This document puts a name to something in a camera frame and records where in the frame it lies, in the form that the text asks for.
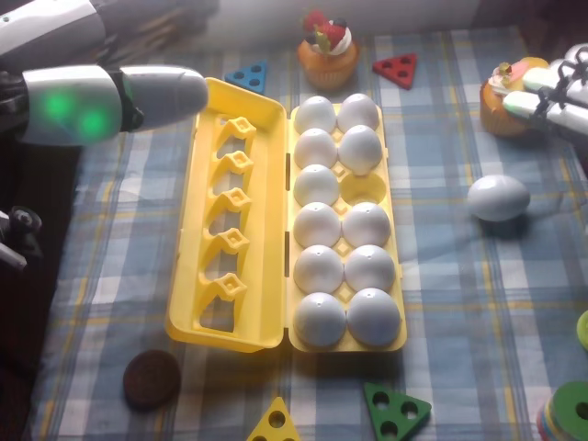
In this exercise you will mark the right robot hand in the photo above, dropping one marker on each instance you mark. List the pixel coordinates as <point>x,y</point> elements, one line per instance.
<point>567,98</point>

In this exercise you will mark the white toy egg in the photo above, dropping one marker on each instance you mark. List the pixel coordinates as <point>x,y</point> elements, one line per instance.
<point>360,147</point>
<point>317,224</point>
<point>366,225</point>
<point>315,148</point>
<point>314,114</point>
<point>315,184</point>
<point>358,112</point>
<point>369,267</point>
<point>318,268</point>
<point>319,319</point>
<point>498,197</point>
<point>373,317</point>

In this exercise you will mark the yellow egg carton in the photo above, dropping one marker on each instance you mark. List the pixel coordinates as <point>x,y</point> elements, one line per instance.
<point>266,229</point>

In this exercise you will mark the toy cupcake with pink topping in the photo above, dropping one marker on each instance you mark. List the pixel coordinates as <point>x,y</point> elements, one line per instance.
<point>498,115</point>

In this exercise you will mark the red triangle block with holes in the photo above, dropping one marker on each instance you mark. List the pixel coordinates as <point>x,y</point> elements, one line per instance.
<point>383,69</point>

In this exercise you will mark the blue plaid tablecloth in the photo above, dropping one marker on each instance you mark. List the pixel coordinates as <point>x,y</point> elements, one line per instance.
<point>459,298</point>

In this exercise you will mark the toy cupcake with strawberries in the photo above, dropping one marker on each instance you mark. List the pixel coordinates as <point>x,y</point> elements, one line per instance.
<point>326,62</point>

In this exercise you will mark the blue triangle block with holes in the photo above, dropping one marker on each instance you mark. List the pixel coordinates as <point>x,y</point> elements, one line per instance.
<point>239,78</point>

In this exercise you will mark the green triangle block with holes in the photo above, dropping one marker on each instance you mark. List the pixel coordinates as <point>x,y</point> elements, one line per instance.
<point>390,415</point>

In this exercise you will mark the yellow triangle block with holes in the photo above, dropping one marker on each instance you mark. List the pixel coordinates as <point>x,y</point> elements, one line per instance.
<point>266,434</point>

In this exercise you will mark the chocolate toy cookie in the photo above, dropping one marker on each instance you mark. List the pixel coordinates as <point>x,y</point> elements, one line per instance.
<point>151,379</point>

